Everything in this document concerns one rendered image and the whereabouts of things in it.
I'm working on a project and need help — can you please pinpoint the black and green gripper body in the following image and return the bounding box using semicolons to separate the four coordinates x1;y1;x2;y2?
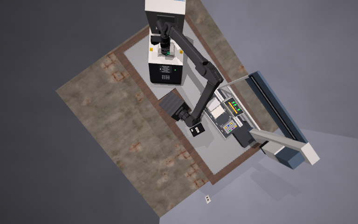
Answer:
161;37;171;54

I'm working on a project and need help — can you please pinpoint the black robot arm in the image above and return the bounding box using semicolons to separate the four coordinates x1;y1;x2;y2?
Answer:
151;19;224;127

